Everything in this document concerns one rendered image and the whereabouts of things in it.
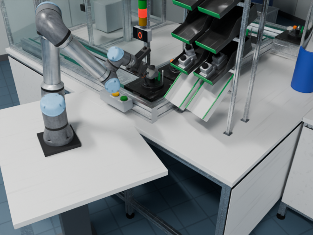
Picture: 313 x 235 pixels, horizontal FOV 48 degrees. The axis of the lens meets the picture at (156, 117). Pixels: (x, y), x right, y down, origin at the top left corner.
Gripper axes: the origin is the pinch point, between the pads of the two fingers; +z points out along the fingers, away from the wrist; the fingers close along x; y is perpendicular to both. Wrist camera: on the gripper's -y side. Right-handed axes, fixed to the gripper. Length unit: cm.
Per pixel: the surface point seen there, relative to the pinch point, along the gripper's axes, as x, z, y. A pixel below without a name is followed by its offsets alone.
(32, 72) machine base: -101, -2, 38
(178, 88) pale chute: 22.7, -1.5, 4.9
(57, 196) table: 25, -56, 69
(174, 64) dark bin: 21.6, -12.1, -5.7
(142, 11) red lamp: -17.2, -8.6, -27.4
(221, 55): 45, -13, -18
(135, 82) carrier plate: -9.1, 1.9, 12.0
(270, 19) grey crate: -31, 187, -100
